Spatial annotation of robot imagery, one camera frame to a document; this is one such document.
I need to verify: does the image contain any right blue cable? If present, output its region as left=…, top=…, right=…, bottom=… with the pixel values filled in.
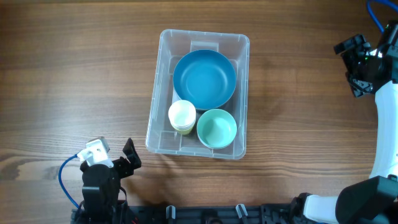
left=366, top=0, right=398, bottom=34

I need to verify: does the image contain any yellow plastic cup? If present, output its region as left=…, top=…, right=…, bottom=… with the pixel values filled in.
left=173, top=125, right=194, bottom=135

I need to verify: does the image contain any left blue cable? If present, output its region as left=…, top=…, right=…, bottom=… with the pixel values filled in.
left=58, top=154, right=82, bottom=209

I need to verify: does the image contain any green small bowl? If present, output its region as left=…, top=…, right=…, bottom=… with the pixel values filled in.
left=197, top=109, right=238, bottom=149

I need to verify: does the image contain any blue cable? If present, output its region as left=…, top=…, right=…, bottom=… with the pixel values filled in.
left=366, top=0, right=398, bottom=34
left=58, top=154, right=82, bottom=209

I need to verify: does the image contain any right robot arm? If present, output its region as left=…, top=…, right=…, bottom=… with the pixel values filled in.
left=289, top=20, right=397, bottom=223

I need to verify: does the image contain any cream plastic cup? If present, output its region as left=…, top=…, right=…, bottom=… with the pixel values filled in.
left=168, top=100, right=197, bottom=128

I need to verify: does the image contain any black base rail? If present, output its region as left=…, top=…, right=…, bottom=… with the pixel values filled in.
left=70, top=203, right=299, bottom=224

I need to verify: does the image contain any dark blue bowl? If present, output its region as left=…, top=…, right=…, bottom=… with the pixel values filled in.
left=173, top=49, right=237, bottom=110

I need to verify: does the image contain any clear plastic storage container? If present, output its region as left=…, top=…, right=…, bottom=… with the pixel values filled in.
left=146, top=29, right=250, bottom=160

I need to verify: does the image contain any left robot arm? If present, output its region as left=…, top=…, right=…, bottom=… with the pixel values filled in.
left=71, top=137, right=142, bottom=223

